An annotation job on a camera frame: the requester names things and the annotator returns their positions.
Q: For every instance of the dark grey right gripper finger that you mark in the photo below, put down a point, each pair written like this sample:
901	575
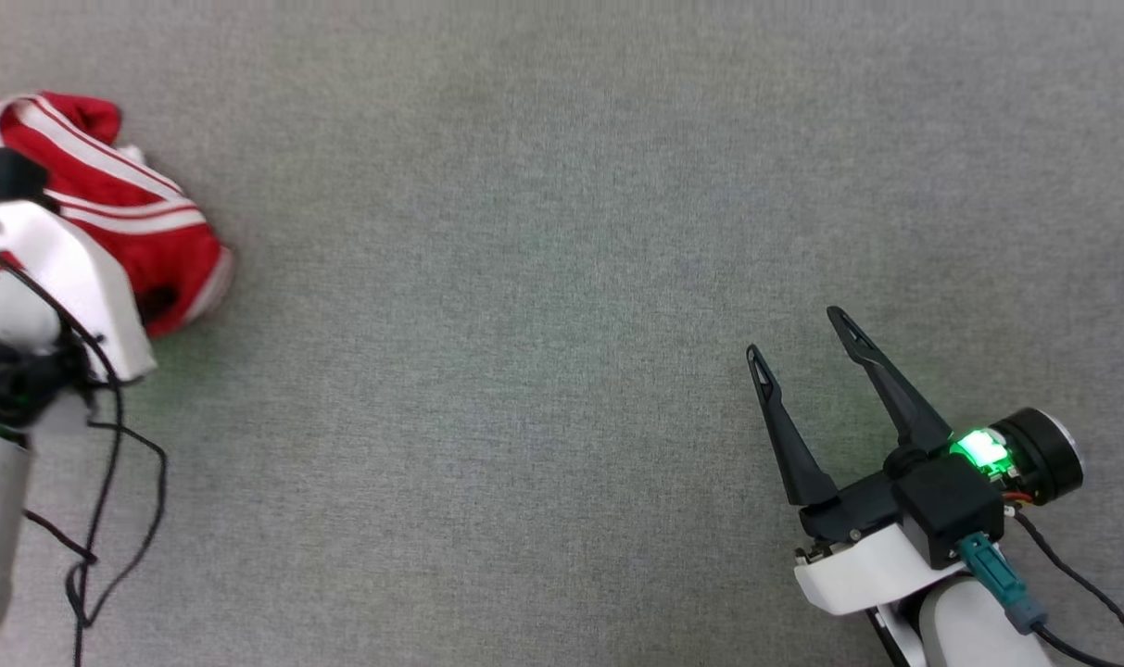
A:
900	398
793	445

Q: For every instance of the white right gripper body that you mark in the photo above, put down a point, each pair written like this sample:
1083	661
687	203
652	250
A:
858	574

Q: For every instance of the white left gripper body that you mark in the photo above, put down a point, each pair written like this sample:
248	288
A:
56	269

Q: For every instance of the red garment with white stripes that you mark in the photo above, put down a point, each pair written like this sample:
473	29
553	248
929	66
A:
140	245

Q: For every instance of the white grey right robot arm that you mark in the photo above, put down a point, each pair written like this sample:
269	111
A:
978	621

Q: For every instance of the grey fabric sofa cushion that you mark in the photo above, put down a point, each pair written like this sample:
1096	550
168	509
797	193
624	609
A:
562	278

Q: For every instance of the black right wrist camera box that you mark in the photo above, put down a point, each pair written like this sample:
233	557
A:
951	509

